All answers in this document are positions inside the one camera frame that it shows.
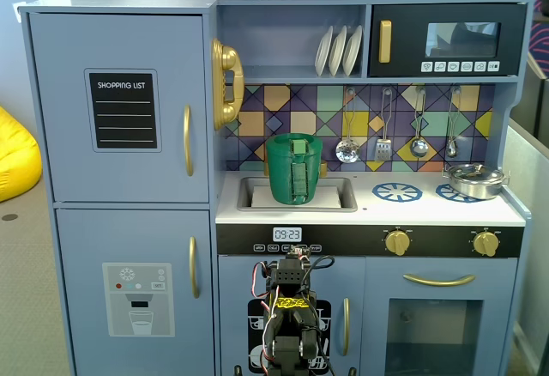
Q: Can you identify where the white toy plate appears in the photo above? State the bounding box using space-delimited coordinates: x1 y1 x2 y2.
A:
341 24 364 77
314 25 335 77
328 24 348 78

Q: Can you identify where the blue wooden play kitchen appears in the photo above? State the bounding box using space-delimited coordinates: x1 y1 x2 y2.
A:
16 0 535 376

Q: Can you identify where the steel toy spoon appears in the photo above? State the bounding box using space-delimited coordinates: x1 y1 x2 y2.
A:
444 86 463 160

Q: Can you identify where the steel toy skimmer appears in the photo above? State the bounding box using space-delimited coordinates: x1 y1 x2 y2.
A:
335 88 361 165

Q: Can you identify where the oven door with window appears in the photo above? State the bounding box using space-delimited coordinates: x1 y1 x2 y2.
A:
365 257 521 376

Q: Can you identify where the steel pot with lid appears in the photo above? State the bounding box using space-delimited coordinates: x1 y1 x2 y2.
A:
442 162 512 202

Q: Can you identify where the gold toy telephone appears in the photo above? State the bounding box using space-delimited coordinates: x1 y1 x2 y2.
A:
210 37 246 132

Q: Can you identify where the grey toy sink basin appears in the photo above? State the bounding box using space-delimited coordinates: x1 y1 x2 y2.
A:
236 175 359 214

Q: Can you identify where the green plastic cup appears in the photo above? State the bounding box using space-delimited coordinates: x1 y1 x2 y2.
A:
265 132 324 206

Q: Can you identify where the yellow beanbag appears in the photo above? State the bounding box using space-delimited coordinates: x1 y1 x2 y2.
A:
0 106 44 203

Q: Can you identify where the blue dishwasher door black print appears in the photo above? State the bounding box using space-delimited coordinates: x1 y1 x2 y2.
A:
218 256 367 376

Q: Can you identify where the gold oven knob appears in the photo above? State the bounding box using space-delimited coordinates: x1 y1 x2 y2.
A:
472 230 500 258
383 229 411 258

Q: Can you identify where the fridge door with water dispenser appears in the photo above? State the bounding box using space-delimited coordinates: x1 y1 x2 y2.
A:
55 208 214 376

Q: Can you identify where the steel toy ladle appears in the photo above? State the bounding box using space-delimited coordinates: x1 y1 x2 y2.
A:
408 87 431 159

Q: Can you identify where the grey desk divider panel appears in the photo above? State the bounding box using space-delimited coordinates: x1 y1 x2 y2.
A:
504 117 549 376

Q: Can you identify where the steel toy spatula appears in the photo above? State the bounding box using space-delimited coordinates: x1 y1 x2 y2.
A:
374 88 394 164

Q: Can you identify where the fridge door with shopping list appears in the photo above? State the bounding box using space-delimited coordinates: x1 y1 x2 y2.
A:
28 11 210 203

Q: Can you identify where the black microwave door gold handle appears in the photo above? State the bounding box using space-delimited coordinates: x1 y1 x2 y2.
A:
370 3 528 78

